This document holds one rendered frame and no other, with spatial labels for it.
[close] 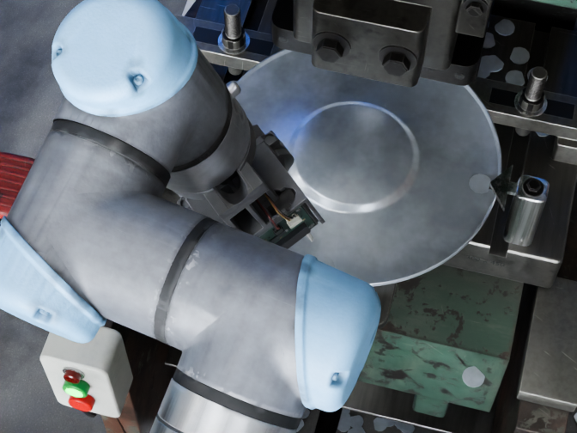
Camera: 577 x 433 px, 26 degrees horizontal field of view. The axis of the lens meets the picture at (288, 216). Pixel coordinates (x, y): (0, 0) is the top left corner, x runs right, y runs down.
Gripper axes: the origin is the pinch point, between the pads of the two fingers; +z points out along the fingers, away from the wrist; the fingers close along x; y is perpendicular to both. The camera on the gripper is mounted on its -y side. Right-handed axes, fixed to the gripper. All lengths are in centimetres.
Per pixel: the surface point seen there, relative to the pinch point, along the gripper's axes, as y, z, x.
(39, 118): -85, 90, -26
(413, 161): -5.1, 20.4, 13.9
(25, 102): -90, 90, -26
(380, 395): -1, 65, -4
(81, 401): -10.6, 30.4, -29.2
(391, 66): -7.0, 5.3, 16.3
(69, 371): -11.5, 24.5, -27.1
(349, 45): -10.8, 4.4, 14.5
